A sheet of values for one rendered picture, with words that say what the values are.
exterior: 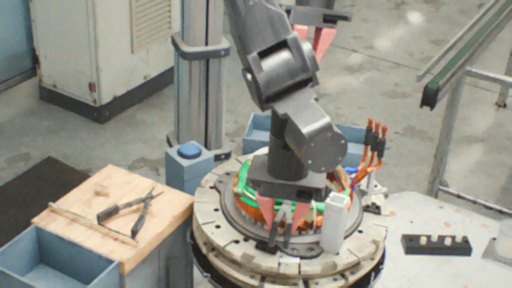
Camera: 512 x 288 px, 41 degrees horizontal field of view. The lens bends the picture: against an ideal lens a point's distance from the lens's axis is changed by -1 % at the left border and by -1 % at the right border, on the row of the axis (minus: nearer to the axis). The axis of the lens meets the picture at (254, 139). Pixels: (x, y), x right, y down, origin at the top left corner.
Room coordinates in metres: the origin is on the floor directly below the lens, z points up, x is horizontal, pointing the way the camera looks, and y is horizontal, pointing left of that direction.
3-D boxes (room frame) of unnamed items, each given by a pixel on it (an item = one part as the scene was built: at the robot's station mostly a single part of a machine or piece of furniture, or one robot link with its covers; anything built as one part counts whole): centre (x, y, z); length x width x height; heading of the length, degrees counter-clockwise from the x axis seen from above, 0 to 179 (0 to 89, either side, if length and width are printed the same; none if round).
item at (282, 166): (0.77, -0.05, 1.28); 0.10 x 0.07 x 0.07; 83
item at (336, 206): (0.82, -0.13, 1.14); 0.03 x 0.03 x 0.09; 67
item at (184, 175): (1.16, 0.13, 0.91); 0.07 x 0.07 x 0.25; 40
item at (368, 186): (0.97, -0.19, 1.15); 0.03 x 0.02 x 0.12; 149
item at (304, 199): (0.77, -0.05, 1.21); 0.07 x 0.07 x 0.09; 83
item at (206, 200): (0.93, -0.07, 1.09); 0.32 x 0.32 x 0.01
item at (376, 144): (0.95, -0.19, 1.21); 0.04 x 0.04 x 0.03; 67
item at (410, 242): (1.22, -0.42, 0.79); 0.15 x 0.05 x 0.02; 93
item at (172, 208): (0.92, 0.22, 1.05); 0.20 x 0.19 x 0.02; 153
